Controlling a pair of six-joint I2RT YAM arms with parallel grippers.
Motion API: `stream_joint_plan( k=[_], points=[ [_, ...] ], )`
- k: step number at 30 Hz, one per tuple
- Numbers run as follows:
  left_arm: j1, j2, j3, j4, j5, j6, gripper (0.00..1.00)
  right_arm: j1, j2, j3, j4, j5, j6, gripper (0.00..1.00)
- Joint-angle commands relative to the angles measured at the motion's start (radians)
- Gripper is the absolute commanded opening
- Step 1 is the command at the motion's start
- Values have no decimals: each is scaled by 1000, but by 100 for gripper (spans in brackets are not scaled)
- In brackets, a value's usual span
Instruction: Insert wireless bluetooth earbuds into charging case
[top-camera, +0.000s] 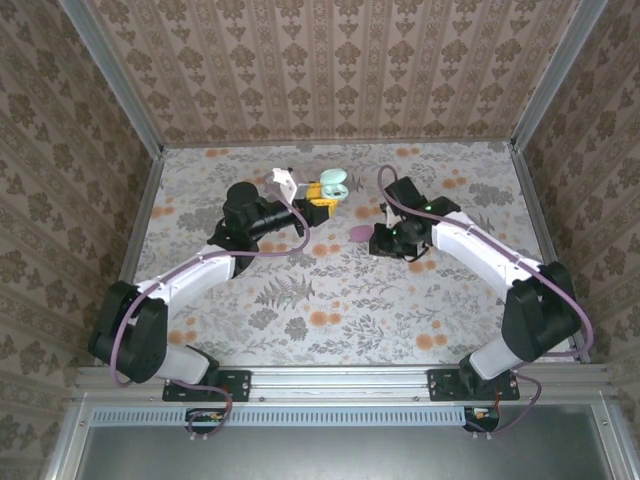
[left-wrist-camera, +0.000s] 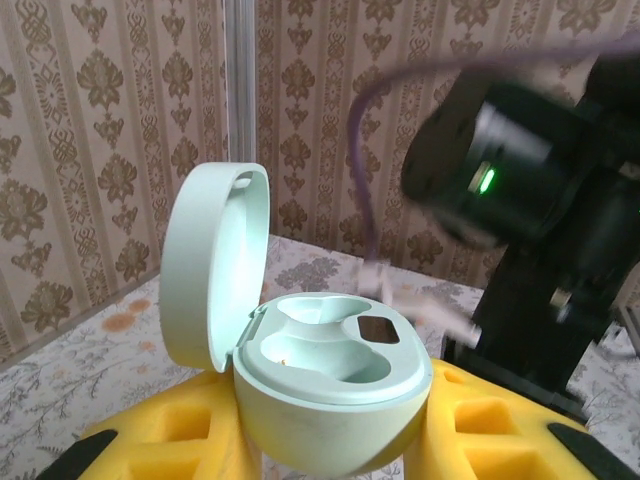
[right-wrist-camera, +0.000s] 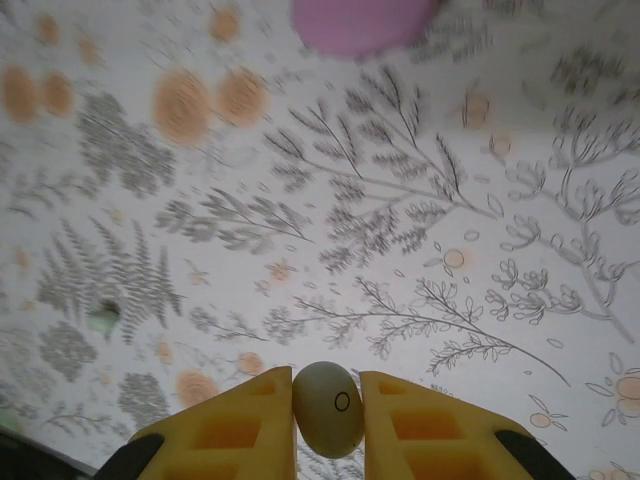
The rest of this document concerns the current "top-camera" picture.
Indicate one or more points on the aluminium corner post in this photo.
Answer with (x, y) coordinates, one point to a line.
(116, 80)
(557, 75)

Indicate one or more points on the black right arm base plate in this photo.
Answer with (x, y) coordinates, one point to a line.
(442, 385)

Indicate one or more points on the floral patterned table cover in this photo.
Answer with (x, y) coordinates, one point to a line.
(400, 320)

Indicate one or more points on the grey sheet metal tray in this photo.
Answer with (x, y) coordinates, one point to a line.
(325, 455)

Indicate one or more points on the aluminium side rail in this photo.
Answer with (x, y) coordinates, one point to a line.
(132, 252)
(526, 175)

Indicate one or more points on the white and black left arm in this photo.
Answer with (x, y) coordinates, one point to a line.
(190, 272)

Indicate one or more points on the mint green earbud charging case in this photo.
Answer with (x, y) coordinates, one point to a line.
(332, 177)

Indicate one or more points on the pink earbud charging case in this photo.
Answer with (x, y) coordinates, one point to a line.
(361, 233)

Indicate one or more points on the long aluminium mounting rail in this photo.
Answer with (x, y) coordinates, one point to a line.
(340, 382)

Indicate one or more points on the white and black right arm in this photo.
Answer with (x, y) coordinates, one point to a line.
(480, 250)

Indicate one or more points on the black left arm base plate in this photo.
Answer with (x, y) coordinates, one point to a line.
(235, 385)

